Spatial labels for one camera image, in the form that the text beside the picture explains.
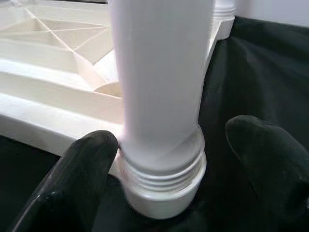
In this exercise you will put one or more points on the white plastic table top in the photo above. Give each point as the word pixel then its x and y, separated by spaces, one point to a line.
pixel 36 108

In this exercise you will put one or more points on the white plastic table leg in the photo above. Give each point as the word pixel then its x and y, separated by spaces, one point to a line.
pixel 224 8
pixel 159 72

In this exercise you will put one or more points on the black tablecloth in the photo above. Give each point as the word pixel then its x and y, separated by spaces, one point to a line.
pixel 253 72

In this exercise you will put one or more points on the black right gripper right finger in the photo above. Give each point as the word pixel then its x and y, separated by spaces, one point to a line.
pixel 277 174

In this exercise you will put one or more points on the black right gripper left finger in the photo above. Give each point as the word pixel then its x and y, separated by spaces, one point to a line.
pixel 72 188

